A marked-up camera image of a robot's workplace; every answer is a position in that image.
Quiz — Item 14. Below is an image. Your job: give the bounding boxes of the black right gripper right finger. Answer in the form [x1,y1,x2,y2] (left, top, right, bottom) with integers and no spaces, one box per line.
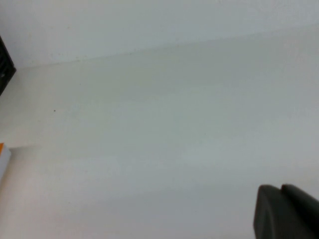
[281,183,319,220]

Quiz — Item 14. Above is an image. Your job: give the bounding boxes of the black plastic book stand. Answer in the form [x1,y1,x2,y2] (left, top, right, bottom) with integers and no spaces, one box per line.
[0,34,17,97]

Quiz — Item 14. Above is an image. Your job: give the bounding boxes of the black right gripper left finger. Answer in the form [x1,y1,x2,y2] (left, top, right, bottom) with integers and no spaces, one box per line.
[253,184,319,239]

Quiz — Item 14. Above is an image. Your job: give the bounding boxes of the white ROS2 book orange edges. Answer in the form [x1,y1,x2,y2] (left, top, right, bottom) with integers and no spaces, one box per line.
[0,142,12,182]

